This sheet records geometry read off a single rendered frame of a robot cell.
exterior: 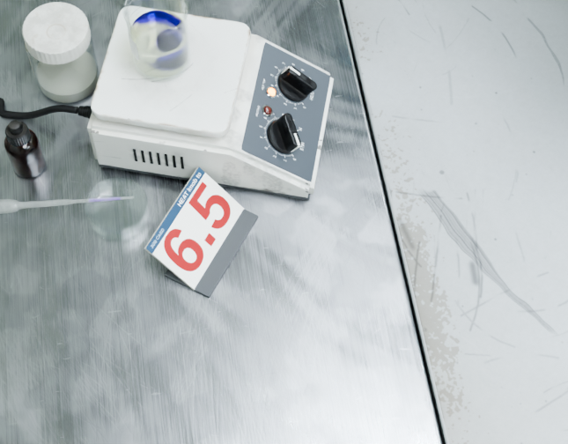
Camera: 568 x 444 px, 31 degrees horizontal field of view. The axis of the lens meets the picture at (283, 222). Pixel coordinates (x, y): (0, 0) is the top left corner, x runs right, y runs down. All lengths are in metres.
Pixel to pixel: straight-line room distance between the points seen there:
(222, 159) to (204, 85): 0.07
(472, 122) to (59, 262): 0.40
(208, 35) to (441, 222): 0.27
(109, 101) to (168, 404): 0.26
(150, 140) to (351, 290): 0.22
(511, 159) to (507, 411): 0.24
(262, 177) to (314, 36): 0.19
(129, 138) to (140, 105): 0.03
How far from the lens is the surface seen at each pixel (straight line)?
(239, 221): 0.92
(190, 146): 0.89
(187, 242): 0.89
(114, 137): 0.90
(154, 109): 0.88
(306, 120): 0.93
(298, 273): 0.90
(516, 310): 0.91
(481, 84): 1.03
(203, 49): 0.91
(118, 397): 0.87
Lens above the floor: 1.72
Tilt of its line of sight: 62 degrees down
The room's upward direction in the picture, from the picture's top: 4 degrees clockwise
